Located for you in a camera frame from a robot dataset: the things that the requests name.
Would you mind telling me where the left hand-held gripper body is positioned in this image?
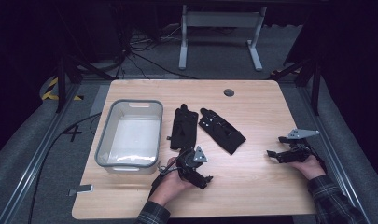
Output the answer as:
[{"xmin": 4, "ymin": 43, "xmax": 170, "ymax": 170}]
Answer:
[{"xmin": 176, "ymin": 146, "xmax": 209, "ymax": 180}]

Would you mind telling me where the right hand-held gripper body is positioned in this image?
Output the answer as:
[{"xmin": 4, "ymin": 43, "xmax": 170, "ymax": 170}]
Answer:
[{"xmin": 275, "ymin": 128, "xmax": 321, "ymax": 165}]

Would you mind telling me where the black glove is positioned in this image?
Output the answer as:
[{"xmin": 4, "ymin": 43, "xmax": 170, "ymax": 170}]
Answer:
[
  {"xmin": 198, "ymin": 107, "xmax": 247, "ymax": 156},
  {"xmin": 166, "ymin": 103, "xmax": 200, "ymax": 151}
]

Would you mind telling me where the person's right hand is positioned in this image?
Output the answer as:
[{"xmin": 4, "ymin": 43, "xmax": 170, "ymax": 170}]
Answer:
[{"xmin": 289, "ymin": 154, "xmax": 328, "ymax": 182}]

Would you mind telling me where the person's left hand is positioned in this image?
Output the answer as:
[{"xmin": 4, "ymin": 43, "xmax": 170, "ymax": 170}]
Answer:
[{"xmin": 148, "ymin": 156, "xmax": 195, "ymax": 207}]

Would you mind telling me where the white plastic bin grey rim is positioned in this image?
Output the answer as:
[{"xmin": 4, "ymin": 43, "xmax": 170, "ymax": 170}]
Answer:
[{"xmin": 94, "ymin": 99, "xmax": 164, "ymax": 175}]

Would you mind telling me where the black metal stand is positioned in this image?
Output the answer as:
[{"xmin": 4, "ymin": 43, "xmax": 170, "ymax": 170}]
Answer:
[
  {"xmin": 54, "ymin": 55, "xmax": 117, "ymax": 114},
  {"xmin": 270, "ymin": 58, "xmax": 322, "ymax": 117}
]

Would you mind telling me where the yellow black striped tape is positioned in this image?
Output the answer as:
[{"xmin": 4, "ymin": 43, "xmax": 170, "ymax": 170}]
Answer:
[{"xmin": 41, "ymin": 77, "xmax": 85, "ymax": 102}]

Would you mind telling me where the right hand-held gripper black cable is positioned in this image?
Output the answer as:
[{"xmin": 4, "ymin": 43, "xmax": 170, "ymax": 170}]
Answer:
[{"xmin": 303, "ymin": 143, "xmax": 329, "ymax": 175}]

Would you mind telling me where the aluminium rail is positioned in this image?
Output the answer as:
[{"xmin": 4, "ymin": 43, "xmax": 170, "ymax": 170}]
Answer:
[
  {"xmin": 0, "ymin": 83, "xmax": 82, "ymax": 224},
  {"xmin": 296, "ymin": 86, "xmax": 371, "ymax": 224}
]

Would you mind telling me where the small grey metal bracket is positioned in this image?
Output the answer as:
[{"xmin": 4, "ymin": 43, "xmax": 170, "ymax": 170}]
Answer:
[{"xmin": 67, "ymin": 184, "xmax": 94, "ymax": 197}]

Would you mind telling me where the bundle of floor cables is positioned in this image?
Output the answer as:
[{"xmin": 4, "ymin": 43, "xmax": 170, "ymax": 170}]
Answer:
[{"xmin": 114, "ymin": 23, "xmax": 200, "ymax": 80}]

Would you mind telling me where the grey metal desk frame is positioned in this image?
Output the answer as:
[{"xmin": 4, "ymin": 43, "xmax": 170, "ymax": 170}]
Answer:
[{"xmin": 178, "ymin": 4, "xmax": 268, "ymax": 72}]

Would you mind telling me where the long black floor cable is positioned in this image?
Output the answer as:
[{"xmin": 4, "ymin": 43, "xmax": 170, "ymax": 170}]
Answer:
[{"xmin": 27, "ymin": 111, "xmax": 103, "ymax": 224}]

